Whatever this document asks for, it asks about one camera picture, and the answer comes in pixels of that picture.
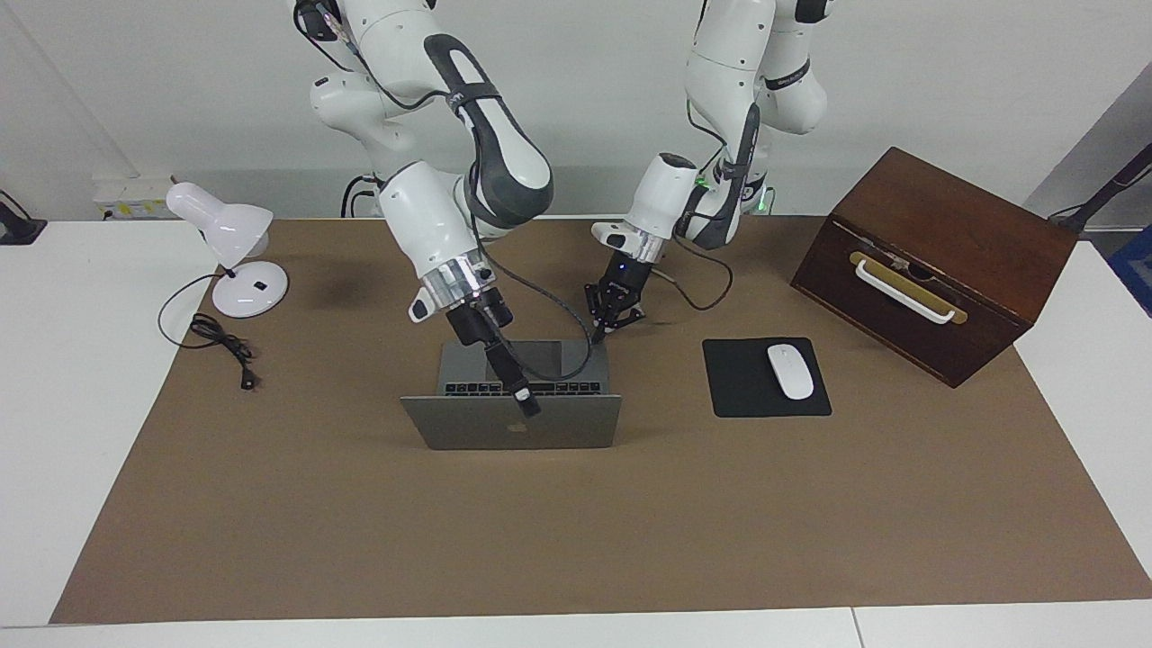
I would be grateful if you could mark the white computer mouse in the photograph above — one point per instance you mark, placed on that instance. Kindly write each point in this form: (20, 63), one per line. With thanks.
(790, 371)

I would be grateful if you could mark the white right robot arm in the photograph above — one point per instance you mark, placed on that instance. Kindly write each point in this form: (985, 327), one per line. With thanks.
(423, 216)

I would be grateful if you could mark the black camera stand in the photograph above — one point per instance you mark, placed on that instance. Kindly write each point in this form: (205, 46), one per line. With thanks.
(1107, 193)

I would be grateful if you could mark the black clamp mount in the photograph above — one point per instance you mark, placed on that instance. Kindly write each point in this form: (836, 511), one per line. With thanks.
(18, 229)

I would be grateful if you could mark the silver Apple laptop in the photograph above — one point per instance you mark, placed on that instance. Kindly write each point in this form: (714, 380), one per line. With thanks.
(468, 423)

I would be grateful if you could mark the white wall power strip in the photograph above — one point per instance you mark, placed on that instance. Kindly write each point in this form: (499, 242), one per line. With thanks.
(135, 191)

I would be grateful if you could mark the blue bin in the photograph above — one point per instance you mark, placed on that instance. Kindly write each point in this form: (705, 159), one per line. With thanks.
(1136, 270)

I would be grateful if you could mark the white desk lamp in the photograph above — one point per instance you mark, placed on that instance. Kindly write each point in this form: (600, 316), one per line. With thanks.
(238, 301)

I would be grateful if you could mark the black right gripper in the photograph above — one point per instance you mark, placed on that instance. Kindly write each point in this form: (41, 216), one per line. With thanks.
(481, 322)

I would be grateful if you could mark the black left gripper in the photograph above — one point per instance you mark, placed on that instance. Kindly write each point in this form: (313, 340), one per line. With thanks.
(627, 273)

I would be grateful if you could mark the black mouse pad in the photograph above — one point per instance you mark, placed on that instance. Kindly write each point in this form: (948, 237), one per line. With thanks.
(738, 387)

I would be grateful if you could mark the brown table mat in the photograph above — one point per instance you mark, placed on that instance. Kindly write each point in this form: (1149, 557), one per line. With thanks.
(630, 522)

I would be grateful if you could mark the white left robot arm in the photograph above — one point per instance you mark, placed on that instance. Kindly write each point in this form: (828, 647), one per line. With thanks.
(666, 193)

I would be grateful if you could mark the dark brown wooden box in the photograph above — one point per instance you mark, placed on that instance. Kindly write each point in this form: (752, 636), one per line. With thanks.
(990, 261)

